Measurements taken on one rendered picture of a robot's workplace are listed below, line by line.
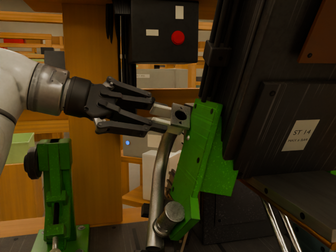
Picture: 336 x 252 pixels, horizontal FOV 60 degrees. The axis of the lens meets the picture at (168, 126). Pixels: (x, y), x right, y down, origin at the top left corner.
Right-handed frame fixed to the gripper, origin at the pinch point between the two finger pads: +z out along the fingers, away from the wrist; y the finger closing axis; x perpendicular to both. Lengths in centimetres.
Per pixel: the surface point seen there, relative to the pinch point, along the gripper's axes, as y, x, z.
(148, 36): 22.2, -1.9, -6.2
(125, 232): -14.2, 34.1, 0.8
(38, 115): 15.2, 31.6, -29.5
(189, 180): -13.6, -1.2, 4.3
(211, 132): -8.4, -9.9, 4.5
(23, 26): 744, 644, -272
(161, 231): -21.0, 6.1, 1.8
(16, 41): 491, 467, -204
